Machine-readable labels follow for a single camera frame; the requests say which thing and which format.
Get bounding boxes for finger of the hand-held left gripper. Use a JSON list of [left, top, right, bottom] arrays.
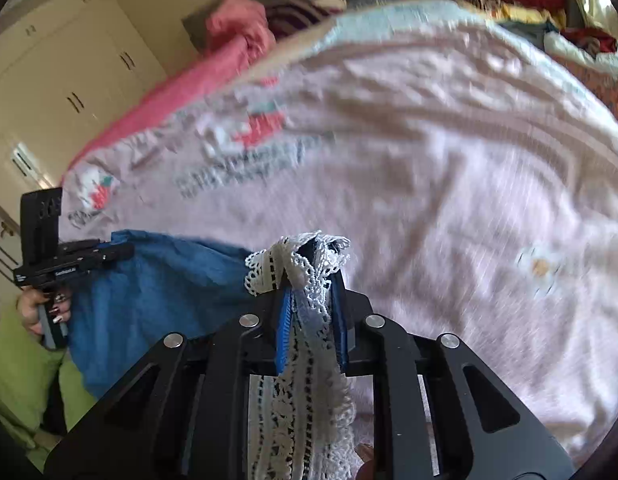
[[91, 241, 136, 265]]

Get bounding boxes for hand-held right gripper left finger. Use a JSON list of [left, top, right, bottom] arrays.
[[44, 285, 296, 480]]

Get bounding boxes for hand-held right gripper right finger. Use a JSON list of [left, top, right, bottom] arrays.
[[329, 266, 576, 480]]

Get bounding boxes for blue denim jeans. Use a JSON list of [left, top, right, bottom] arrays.
[[68, 230, 360, 480]]

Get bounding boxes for person's left forearm green sleeve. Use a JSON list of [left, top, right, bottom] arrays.
[[0, 305, 98, 472]]

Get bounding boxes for person's left hand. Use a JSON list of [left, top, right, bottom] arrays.
[[16, 287, 74, 346]]

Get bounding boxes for pink quilt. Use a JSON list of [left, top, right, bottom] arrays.
[[69, 0, 280, 172]]

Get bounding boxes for cream wardrobe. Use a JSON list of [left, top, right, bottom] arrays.
[[0, 0, 170, 221]]

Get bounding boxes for pink printed bedsheet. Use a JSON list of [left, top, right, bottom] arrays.
[[61, 0, 618, 467]]

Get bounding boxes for grey headboard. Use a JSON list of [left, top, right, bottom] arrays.
[[181, 9, 216, 55]]

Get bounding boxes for purple striped pillow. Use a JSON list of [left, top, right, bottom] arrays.
[[265, 0, 348, 32]]

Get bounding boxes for light blue towel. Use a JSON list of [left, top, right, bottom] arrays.
[[309, 0, 490, 58]]

